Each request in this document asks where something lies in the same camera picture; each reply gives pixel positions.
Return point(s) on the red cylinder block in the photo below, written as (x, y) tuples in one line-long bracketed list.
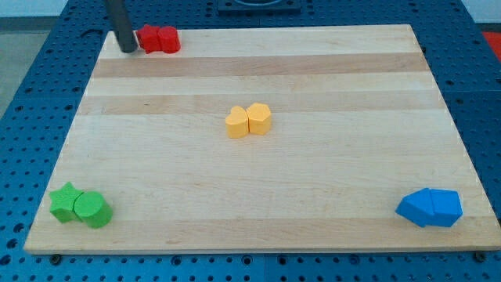
[(169, 39)]

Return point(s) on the red star block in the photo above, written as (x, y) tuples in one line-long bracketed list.
[(148, 38)]

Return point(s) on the green star block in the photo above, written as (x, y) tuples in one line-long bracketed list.
[(63, 201)]

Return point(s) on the yellow heart block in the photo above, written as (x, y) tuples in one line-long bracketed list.
[(236, 123)]

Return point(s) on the yellow hexagon block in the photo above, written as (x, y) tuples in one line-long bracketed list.
[(259, 118)]

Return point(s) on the light wooden board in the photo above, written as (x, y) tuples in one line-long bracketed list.
[(358, 122)]

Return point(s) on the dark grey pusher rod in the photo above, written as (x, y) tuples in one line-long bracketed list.
[(122, 27)]

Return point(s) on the green cylinder block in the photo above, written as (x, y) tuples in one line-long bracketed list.
[(93, 210)]

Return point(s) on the blue cube block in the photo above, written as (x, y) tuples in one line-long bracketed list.
[(417, 207)]

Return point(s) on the blue pentagon block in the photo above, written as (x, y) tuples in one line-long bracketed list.
[(447, 208)]

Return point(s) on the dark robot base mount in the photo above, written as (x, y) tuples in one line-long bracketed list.
[(231, 7)]

